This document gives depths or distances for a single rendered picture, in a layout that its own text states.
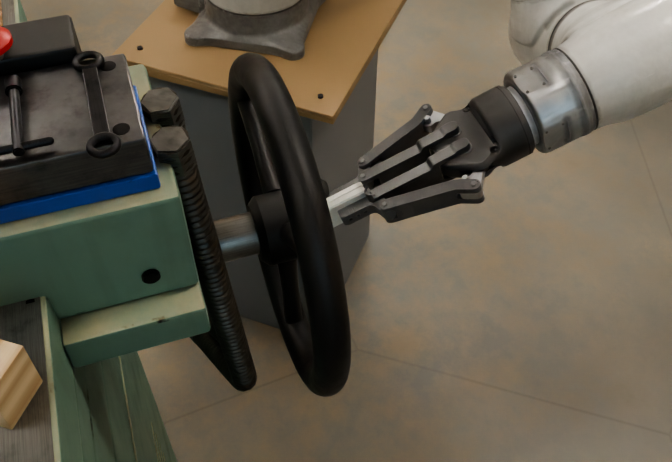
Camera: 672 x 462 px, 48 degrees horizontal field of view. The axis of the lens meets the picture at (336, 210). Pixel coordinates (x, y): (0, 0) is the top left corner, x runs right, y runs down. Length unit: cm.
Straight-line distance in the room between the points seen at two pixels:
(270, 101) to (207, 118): 65
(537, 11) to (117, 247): 55
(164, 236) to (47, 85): 12
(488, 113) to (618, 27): 14
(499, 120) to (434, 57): 146
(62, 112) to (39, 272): 10
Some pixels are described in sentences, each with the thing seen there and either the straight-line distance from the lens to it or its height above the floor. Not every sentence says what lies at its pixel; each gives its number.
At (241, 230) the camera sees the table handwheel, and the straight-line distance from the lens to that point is 62.
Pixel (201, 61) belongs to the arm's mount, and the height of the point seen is 62.
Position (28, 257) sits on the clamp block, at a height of 94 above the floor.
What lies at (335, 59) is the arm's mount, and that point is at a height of 62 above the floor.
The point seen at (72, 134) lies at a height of 100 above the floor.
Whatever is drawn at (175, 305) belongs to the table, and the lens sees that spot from 53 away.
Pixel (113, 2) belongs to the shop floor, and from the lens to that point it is 249.
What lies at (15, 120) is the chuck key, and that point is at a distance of 47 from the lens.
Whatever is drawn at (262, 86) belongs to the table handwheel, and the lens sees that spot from 55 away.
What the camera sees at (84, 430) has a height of 83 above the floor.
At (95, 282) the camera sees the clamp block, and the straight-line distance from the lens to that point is 52.
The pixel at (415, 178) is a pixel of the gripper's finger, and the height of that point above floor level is 77.
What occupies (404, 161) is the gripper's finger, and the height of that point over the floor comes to 77.
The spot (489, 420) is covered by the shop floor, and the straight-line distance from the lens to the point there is 148.
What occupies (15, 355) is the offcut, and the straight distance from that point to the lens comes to 45.
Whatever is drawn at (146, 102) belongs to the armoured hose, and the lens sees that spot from 52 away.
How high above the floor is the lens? 129
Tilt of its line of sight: 48 degrees down
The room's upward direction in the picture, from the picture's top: straight up
